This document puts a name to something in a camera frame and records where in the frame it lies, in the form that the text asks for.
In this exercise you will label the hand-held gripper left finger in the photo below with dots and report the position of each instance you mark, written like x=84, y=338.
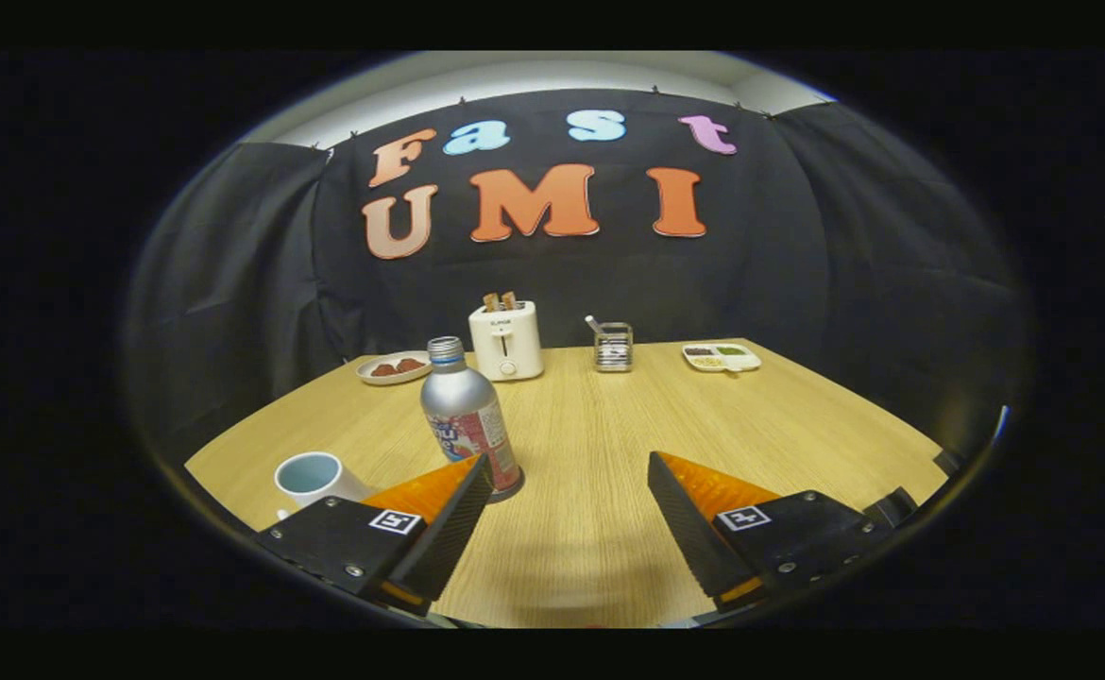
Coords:
x=449, y=538

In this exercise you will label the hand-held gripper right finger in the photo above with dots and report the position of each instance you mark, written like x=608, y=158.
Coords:
x=694, y=538

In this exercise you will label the silver juice bottle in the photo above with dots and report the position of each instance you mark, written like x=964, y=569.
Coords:
x=458, y=397

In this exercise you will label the white cup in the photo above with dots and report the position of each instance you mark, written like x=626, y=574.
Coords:
x=312, y=477

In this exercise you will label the wooden table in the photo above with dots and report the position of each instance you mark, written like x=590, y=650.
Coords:
x=609, y=425

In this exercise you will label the red food pieces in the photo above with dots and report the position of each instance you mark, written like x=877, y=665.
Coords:
x=401, y=365

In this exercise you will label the small white plate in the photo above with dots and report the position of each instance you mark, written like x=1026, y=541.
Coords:
x=366, y=378

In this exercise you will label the white divided snack tray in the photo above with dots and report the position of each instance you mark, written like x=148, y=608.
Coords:
x=749, y=365

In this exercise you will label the white toaster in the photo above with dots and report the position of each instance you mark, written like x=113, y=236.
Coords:
x=505, y=348

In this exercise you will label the metal mesh utensil holder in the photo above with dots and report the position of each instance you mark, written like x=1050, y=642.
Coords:
x=614, y=351

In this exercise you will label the toast slices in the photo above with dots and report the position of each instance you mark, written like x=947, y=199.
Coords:
x=492, y=302

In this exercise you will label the black backdrop cloth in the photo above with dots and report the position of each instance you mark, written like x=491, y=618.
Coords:
x=845, y=283

